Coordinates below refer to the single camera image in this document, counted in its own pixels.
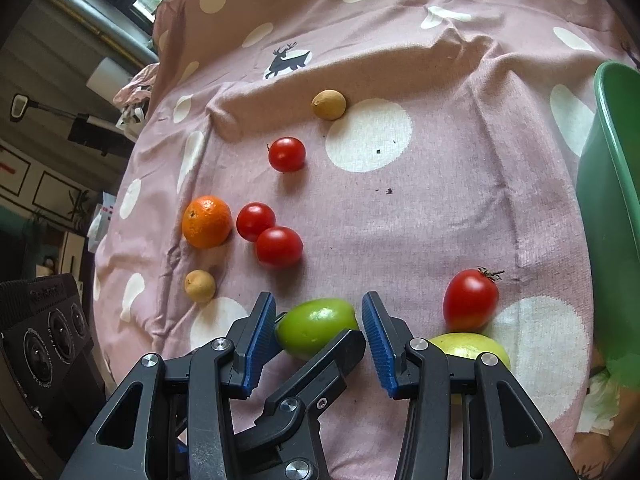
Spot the grey pipe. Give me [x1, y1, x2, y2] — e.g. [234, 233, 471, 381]
[44, 0, 159, 67]

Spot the large red tomato with stem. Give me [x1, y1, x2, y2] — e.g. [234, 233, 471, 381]
[443, 267, 505, 332]

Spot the black long-handled tool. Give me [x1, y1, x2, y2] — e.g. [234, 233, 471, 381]
[10, 92, 132, 157]

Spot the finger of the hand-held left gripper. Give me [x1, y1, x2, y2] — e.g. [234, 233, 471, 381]
[234, 329, 367, 480]

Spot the yellow-green fruit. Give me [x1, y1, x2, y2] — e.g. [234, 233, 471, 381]
[429, 332, 512, 406]

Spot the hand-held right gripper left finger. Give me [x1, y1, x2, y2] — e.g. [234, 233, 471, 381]
[60, 290, 278, 480]

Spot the pink polka-dot blanket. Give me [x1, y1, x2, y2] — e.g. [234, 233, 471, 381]
[92, 0, 633, 480]

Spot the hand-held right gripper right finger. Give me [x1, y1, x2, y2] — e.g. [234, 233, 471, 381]
[360, 290, 573, 480]

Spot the small red cherry tomato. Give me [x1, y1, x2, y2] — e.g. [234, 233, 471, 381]
[236, 202, 276, 242]
[255, 226, 304, 268]
[268, 136, 306, 173]

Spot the orange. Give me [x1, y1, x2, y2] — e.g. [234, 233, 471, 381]
[182, 195, 234, 250]

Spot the tan longan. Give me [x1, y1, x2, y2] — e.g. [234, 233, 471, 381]
[184, 269, 217, 304]
[311, 89, 347, 121]

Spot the crumpled white tissue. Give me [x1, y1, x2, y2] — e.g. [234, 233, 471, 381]
[575, 370, 626, 433]

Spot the white plastic bag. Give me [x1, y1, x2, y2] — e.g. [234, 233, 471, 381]
[89, 192, 119, 252]

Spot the white cylinder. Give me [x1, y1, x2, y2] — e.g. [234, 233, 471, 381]
[87, 57, 131, 106]

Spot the crumpled pink cloth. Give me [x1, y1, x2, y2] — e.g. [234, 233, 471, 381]
[114, 62, 161, 111]

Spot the green plastic bowl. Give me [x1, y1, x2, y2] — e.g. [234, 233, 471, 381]
[575, 60, 640, 391]

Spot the green jujube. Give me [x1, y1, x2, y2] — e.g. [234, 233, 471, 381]
[274, 298, 360, 360]

